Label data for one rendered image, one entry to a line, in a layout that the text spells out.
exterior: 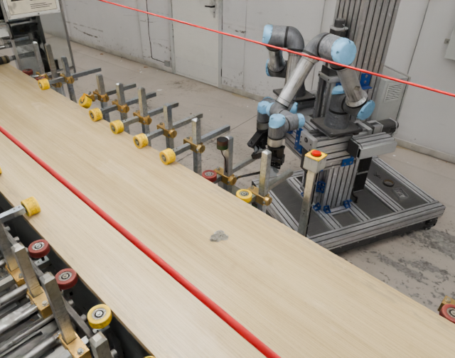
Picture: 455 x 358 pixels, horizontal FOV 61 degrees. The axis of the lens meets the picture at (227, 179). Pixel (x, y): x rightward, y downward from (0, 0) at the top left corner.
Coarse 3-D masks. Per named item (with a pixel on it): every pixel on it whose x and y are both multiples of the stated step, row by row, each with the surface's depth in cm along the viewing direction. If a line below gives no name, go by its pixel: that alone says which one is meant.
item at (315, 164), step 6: (312, 150) 167; (306, 156) 164; (312, 156) 162; (318, 156) 162; (324, 156) 163; (306, 162) 165; (312, 162) 163; (318, 162) 161; (324, 162) 165; (306, 168) 166; (312, 168) 164; (318, 168) 163
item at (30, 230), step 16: (0, 208) 246; (16, 224) 248; (32, 240) 215; (48, 256) 202; (80, 288) 180; (80, 304) 211; (96, 304) 171; (112, 320) 163; (112, 336) 178; (128, 336) 156; (128, 352) 181; (144, 352) 149
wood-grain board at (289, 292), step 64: (64, 128) 247; (0, 192) 192; (64, 192) 191; (128, 192) 192; (192, 192) 193; (64, 256) 156; (128, 256) 156; (192, 256) 157; (256, 256) 158; (320, 256) 159; (128, 320) 132; (192, 320) 133; (256, 320) 133; (320, 320) 134; (384, 320) 134; (448, 320) 135
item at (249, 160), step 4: (248, 156) 230; (244, 160) 227; (248, 160) 227; (252, 160) 230; (236, 164) 223; (240, 164) 223; (244, 164) 225; (248, 164) 228; (232, 168) 219; (236, 168) 221; (240, 168) 224; (232, 172) 219; (220, 176) 212; (216, 180) 211
